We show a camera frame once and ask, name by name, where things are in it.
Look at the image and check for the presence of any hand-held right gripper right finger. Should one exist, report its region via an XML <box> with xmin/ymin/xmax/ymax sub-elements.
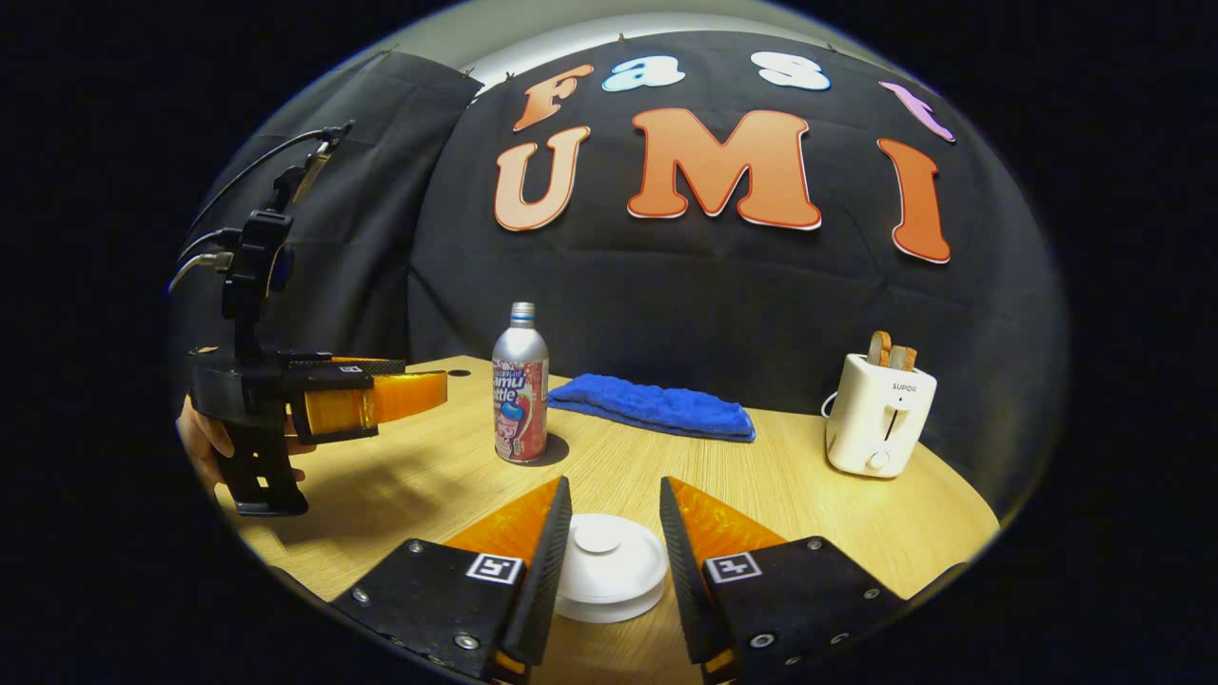
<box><xmin>658</xmin><ymin>476</ymin><xmax>967</xmax><ymax>684</ymax></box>

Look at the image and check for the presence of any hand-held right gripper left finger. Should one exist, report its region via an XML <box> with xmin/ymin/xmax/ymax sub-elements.
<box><xmin>328</xmin><ymin>476</ymin><xmax>574</xmax><ymax>684</ymax></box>

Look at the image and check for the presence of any white teacup lid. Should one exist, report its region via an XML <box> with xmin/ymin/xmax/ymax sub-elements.
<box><xmin>569</xmin><ymin>513</ymin><xmax>669</xmax><ymax>602</ymax></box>

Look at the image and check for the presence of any white teacup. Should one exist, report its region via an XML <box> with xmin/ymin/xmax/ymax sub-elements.
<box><xmin>555</xmin><ymin>571</ymin><xmax>669</xmax><ymax>625</ymax></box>

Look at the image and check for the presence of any silver water bottle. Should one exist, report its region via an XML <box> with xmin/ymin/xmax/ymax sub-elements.
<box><xmin>491</xmin><ymin>302</ymin><xmax>551</xmax><ymax>465</ymax></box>

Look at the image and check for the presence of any blue folded towel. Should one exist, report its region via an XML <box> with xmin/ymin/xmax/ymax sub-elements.
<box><xmin>547</xmin><ymin>372</ymin><xmax>757</xmax><ymax>443</ymax></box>

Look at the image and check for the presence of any white toaster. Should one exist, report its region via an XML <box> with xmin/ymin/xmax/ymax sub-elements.
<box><xmin>825</xmin><ymin>352</ymin><xmax>938</xmax><ymax>479</ymax></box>

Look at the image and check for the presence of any black backdrop cloth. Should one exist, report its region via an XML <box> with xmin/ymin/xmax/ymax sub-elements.
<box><xmin>171</xmin><ymin>29</ymin><xmax>1067</xmax><ymax>515</ymax></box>

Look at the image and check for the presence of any grey cable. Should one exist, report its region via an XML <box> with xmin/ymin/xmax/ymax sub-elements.
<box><xmin>169</xmin><ymin>249</ymin><xmax>234</xmax><ymax>294</ymax></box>

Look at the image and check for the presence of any black cable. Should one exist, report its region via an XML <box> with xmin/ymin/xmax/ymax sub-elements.
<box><xmin>186</xmin><ymin>122</ymin><xmax>355</xmax><ymax>239</ymax></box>

